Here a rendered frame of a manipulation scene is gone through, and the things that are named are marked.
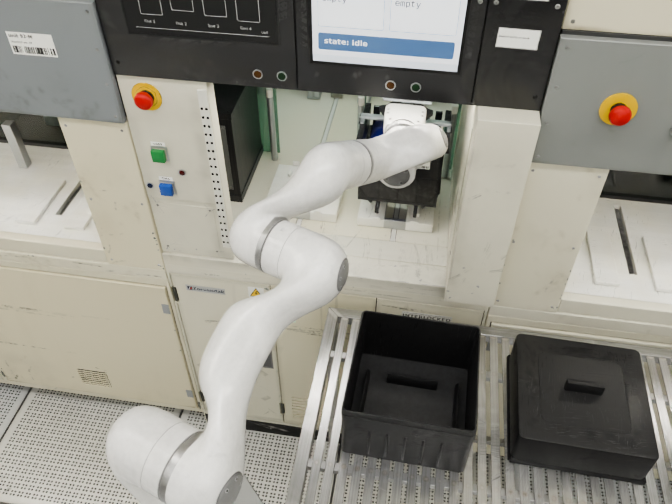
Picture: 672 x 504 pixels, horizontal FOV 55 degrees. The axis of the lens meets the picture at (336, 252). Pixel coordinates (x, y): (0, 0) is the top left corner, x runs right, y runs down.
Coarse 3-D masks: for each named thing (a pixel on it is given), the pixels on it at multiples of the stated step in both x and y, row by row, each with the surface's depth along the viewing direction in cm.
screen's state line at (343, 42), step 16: (320, 32) 121; (320, 48) 124; (336, 48) 123; (352, 48) 123; (368, 48) 122; (384, 48) 122; (400, 48) 121; (416, 48) 121; (432, 48) 120; (448, 48) 120
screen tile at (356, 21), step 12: (372, 0) 116; (384, 0) 115; (324, 12) 119; (336, 12) 118; (348, 12) 118; (360, 12) 117; (372, 12) 117; (324, 24) 120; (336, 24) 120; (348, 24) 119; (360, 24) 119; (372, 24) 119
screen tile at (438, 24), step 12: (444, 0) 114; (456, 0) 113; (396, 12) 116; (408, 12) 116; (420, 12) 116; (432, 12) 115; (444, 12) 115; (456, 12) 115; (396, 24) 118; (408, 24) 118; (420, 24) 117; (432, 24) 117; (444, 24) 117; (456, 24) 116
